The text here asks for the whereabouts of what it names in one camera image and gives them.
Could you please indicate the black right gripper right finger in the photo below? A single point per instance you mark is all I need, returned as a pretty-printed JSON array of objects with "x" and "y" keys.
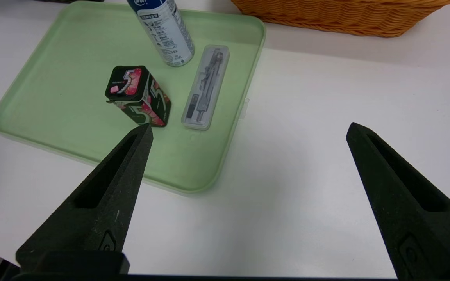
[{"x": 416, "y": 218}]

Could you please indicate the black gum box with pink print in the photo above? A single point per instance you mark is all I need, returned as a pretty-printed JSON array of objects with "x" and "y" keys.
[{"x": 143, "y": 101}]

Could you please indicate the clear plastic compass case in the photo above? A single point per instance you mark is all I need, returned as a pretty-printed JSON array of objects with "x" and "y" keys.
[{"x": 205, "y": 89}]

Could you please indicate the orange wicker basket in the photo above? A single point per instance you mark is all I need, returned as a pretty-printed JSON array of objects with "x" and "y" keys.
[{"x": 346, "y": 17}]

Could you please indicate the white bottle with blue cap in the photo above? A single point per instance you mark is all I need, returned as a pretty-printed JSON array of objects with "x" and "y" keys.
[{"x": 166, "y": 31}]

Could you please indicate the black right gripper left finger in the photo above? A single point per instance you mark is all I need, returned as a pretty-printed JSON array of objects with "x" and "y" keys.
[{"x": 92, "y": 218}]

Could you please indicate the light green plastic tray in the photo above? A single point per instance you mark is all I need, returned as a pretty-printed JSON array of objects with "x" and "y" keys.
[{"x": 72, "y": 97}]

